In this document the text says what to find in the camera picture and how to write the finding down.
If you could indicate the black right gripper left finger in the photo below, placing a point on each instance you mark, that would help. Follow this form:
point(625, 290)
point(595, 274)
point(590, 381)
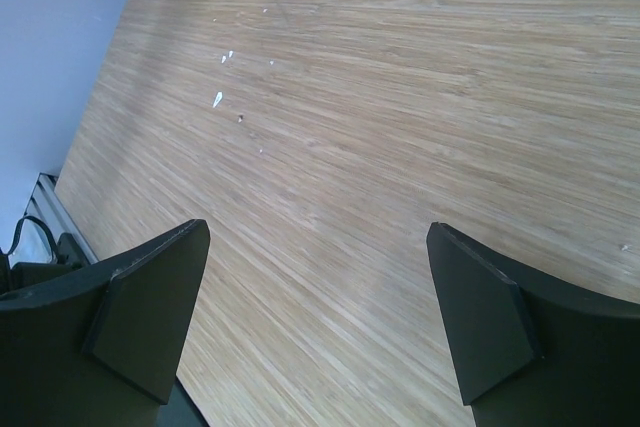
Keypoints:
point(99, 345)

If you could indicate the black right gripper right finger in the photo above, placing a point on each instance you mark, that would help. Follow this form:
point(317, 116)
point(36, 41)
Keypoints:
point(528, 348)

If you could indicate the aluminium frame rail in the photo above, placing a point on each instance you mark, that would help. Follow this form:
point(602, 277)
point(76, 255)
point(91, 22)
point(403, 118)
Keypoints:
point(44, 204)

